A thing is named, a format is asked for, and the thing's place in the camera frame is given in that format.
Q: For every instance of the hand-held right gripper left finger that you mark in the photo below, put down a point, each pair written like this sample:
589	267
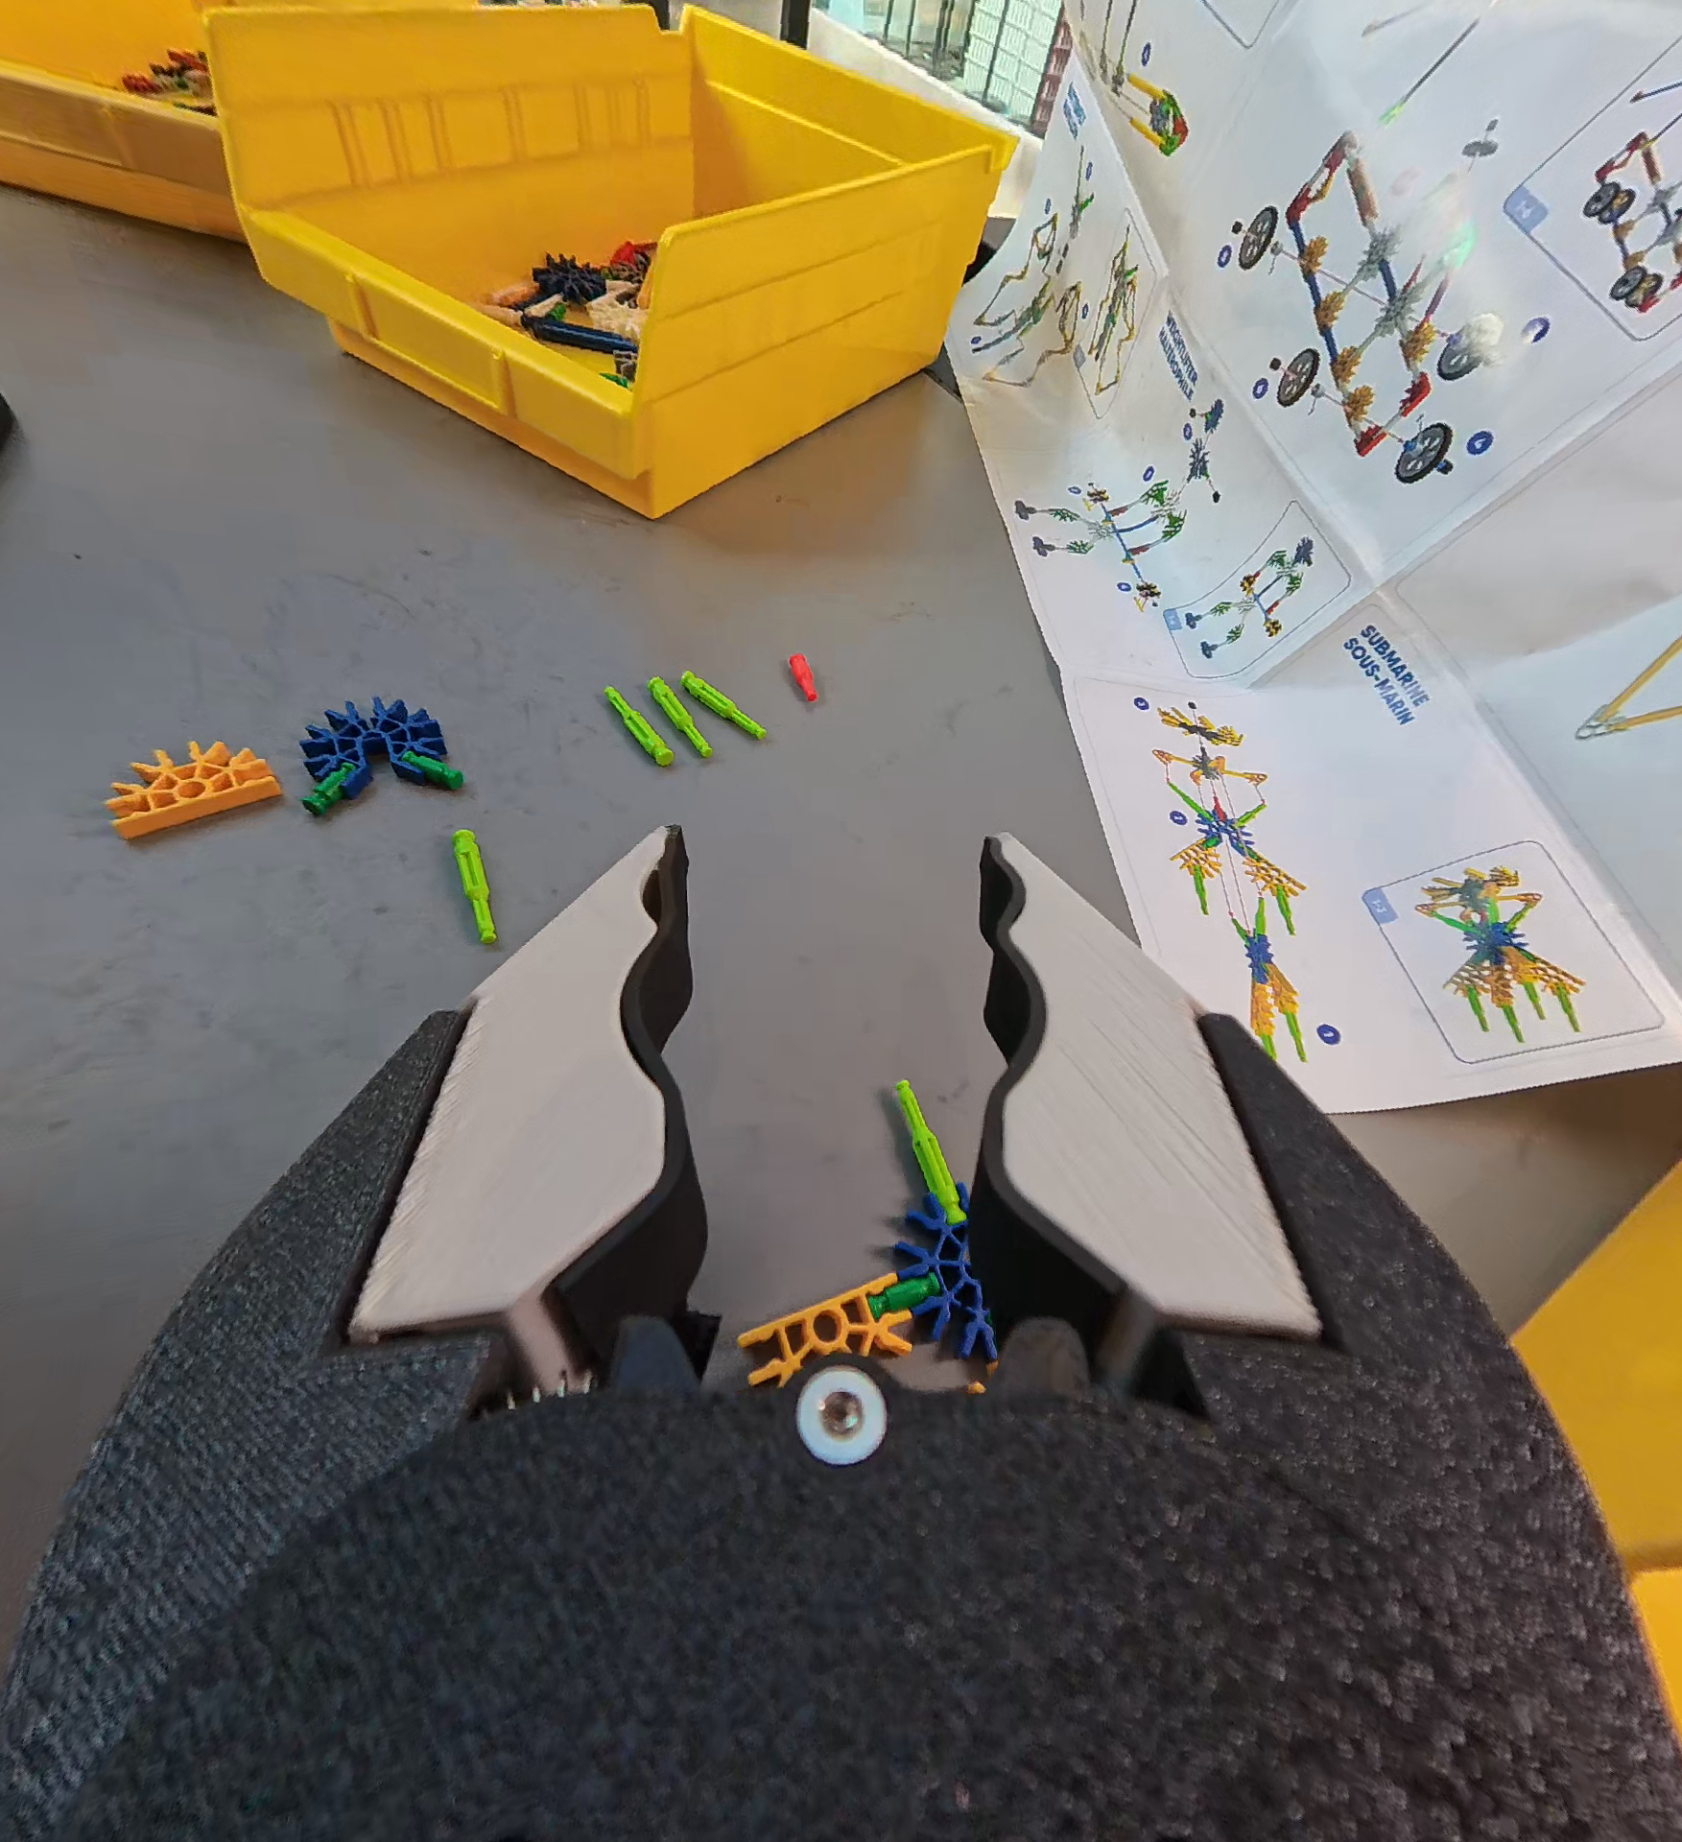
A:
525	1151

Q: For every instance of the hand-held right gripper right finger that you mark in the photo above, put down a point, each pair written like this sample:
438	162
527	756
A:
1143	1151

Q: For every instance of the light green toy rod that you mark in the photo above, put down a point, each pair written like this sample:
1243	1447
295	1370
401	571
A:
475	884
721	704
678	716
637	725

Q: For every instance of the dark green short toy rod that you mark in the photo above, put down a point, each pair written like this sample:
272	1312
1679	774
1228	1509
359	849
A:
328	791
434	770

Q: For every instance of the blue toy connector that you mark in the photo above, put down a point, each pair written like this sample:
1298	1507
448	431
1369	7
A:
351	733

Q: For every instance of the yellow toy connector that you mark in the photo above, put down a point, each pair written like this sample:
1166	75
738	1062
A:
192	791

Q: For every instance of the yellow storage bin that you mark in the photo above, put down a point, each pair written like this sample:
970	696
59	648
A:
36	129
783	373
1675	1366

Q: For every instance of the grey desk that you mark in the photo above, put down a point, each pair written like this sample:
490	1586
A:
208	574

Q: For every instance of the assembled toy model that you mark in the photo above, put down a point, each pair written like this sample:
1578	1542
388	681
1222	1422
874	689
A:
949	1265

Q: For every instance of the red short toy rod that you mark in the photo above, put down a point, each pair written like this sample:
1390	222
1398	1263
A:
802	675

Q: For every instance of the printed instruction sheet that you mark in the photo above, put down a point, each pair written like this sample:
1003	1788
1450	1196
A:
1574	503

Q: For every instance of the pile of toy parts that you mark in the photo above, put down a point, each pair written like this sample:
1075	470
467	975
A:
576	288
171	79

